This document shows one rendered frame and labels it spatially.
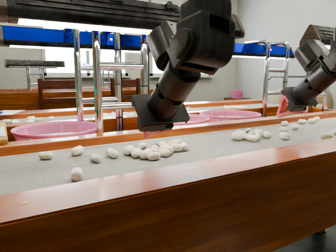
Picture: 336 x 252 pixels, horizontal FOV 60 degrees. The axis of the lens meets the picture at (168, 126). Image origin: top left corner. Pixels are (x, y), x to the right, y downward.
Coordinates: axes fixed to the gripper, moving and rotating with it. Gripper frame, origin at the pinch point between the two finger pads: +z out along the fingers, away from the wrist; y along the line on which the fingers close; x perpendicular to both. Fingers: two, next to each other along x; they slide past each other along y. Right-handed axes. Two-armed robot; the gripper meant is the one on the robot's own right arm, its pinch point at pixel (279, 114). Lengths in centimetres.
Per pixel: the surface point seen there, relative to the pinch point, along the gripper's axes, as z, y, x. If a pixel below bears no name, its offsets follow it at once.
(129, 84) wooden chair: 192, -55, -169
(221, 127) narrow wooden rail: 18.4, 6.5, -7.6
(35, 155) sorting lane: 17, 67, -6
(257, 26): 255, -444, -376
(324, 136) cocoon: -2.1, -9.8, 10.5
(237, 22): -11.9, 11.1, -25.3
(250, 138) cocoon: 5.2, 10.4, 4.0
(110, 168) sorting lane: 3, 54, 7
